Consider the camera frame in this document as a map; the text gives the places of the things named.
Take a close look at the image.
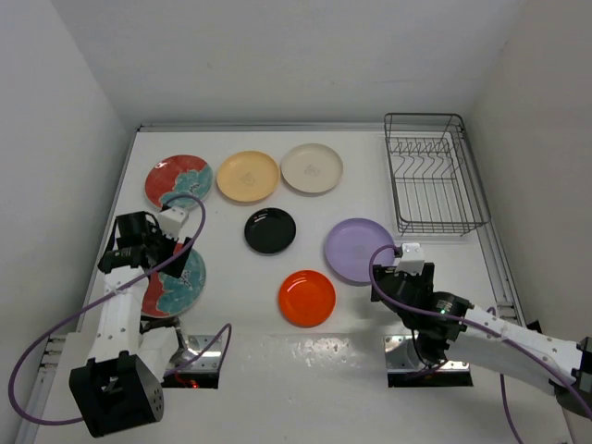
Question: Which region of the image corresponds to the red teal floral plate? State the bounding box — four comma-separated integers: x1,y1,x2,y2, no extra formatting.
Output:
144,154,214,208
142,249,206,319

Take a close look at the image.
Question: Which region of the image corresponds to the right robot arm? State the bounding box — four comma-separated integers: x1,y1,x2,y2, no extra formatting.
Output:
369,264,591,417

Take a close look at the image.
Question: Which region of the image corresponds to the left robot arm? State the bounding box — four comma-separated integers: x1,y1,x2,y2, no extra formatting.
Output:
68,205,191,438

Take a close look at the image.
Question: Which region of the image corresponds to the lilac plastic plate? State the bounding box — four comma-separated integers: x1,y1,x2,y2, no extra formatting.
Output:
324,217,394,285

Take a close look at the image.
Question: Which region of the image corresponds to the black glossy plate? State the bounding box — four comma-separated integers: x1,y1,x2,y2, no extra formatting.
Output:
244,207,297,254

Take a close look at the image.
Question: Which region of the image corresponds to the orange glossy plate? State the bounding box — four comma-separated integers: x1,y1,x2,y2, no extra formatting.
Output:
277,270,337,328

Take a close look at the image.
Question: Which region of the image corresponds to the yellow plastic plate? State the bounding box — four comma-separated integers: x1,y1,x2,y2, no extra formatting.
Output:
216,151,280,204

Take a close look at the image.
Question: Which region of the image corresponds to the cream plastic plate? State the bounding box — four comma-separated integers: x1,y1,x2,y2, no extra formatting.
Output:
280,143,344,194

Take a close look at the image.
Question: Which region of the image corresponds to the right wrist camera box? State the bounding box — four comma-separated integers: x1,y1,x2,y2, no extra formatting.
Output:
396,242,426,276

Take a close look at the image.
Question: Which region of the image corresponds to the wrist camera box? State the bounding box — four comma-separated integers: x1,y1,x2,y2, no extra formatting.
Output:
396,242,426,276
157,206,189,240

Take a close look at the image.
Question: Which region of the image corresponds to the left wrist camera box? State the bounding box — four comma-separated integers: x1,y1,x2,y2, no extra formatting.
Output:
157,206,189,240

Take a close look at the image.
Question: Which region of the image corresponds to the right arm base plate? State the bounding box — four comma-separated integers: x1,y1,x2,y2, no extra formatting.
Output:
383,334,473,389

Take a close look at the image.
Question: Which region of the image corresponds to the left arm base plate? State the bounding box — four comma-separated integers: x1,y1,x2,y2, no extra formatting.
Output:
161,335,223,389

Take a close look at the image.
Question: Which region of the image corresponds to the grey wire dish rack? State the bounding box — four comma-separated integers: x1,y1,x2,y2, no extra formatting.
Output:
383,113,491,237

